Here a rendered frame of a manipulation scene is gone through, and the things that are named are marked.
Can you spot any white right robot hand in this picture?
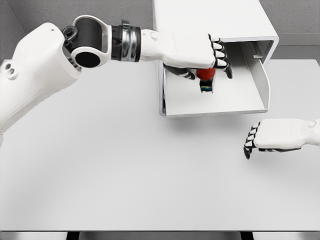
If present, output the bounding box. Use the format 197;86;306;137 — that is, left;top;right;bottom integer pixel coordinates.
243;118;310;161

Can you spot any white tabletop storage cabinet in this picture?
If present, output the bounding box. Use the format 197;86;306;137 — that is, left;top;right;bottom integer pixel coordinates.
152;0;280;117

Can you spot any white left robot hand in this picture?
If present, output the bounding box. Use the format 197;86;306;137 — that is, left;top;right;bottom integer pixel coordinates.
162;31;234;81

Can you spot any red-knob load switch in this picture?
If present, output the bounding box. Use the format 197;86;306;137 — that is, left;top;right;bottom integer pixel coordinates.
195;66;216;95

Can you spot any white cabinet drawer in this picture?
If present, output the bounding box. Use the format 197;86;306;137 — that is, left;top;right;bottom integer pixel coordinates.
161;39;272;119

